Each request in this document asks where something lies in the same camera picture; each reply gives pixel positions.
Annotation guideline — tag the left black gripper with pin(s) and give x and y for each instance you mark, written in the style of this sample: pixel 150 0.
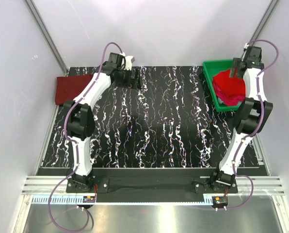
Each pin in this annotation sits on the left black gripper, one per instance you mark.
pixel 135 83

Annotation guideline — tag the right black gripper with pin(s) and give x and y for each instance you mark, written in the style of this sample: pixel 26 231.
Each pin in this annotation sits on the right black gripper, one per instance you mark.
pixel 236 61

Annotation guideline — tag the dark red t shirt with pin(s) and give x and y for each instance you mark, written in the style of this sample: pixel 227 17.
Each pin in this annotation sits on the dark red t shirt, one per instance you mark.
pixel 68 88

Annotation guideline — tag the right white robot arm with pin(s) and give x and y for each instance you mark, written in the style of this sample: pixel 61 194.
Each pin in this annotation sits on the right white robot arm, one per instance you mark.
pixel 249 119

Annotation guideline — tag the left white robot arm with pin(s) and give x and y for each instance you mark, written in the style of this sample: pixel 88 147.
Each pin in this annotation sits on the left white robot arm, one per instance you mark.
pixel 79 123

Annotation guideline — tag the bright red t shirt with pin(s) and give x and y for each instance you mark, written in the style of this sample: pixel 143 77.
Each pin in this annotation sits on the bright red t shirt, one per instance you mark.
pixel 236 84

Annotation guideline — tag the green plastic bin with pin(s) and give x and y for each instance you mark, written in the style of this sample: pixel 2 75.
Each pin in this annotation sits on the green plastic bin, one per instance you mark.
pixel 210 69

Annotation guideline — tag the pink t shirt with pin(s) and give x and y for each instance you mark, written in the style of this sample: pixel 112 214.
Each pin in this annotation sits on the pink t shirt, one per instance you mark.
pixel 226 96

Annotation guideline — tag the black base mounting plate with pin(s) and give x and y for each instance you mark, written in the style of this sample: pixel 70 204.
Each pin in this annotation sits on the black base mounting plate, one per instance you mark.
pixel 152 185

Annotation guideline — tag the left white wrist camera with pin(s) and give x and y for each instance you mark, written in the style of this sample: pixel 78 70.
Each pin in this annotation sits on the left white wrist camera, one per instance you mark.
pixel 127 61

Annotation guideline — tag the right aluminium frame post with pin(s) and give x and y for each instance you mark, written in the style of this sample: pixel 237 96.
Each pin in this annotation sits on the right aluminium frame post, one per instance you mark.
pixel 264 19

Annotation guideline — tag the aluminium frame post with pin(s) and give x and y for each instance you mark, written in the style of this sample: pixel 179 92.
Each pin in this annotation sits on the aluminium frame post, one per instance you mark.
pixel 46 35
pixel 264 19

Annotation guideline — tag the left aluminium frame post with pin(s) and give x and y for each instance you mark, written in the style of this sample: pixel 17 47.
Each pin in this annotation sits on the left aluminium frame post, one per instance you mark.
pixel 46 35

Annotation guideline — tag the aluminium extrusion rail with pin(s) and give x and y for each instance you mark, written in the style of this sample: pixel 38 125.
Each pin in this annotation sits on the aluminium extrusion rail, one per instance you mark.
pixel 263 185

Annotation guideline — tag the white slotted cable duct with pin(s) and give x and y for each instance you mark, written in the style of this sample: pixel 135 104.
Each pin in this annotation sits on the white slotted cable duct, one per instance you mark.
pixel 89 200

